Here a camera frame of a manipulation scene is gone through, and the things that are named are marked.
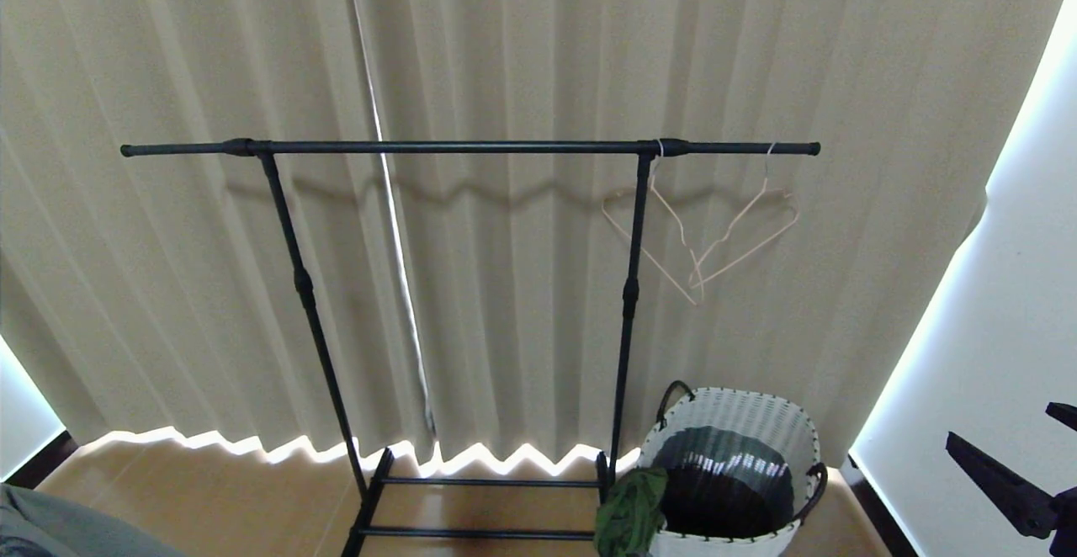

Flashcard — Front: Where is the black clothes rack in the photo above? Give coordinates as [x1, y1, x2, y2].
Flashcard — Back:
[120, 137, 821, 557]

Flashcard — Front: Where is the beige curtain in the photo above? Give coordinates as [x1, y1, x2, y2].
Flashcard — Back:
[0, 0, 1077, 469]

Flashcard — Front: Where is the pink clothes hanger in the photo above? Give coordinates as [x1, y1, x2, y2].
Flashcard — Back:
[687, 143, 800, 290]
[600, 153, 706, 306]

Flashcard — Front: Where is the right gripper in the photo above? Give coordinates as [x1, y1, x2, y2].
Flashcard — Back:
[945, 401, 1077, 557]

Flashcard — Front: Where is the green garment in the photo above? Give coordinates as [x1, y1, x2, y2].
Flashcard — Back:
[594, 466, 671, 557]

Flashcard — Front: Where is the white laundry basket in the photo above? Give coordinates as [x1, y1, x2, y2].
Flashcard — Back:
[637, 380, 830, 557]

